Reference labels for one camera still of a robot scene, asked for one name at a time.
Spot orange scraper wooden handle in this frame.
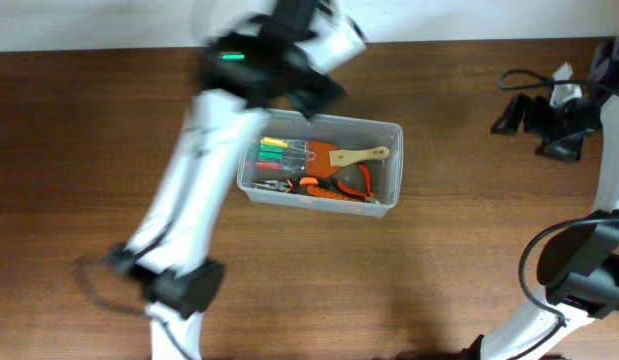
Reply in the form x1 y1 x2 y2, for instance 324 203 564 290
306 141 390 179

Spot orange black long-nose pliers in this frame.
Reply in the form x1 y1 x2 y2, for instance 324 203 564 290
251 175 335 194

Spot small orange-handled cutters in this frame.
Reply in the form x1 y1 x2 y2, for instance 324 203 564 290
335 163 380 205

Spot orange perforated cylinder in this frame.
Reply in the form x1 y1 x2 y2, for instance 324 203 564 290
306 185 358 202

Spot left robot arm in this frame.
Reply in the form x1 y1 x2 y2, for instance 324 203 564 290
106 1 366 359

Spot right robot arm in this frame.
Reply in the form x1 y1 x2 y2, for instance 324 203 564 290
458 36 619 360

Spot clear plastic container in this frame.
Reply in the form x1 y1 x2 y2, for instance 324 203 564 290
237 110 403 217

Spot right black cable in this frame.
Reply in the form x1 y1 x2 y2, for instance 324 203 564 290
497 68 619 360

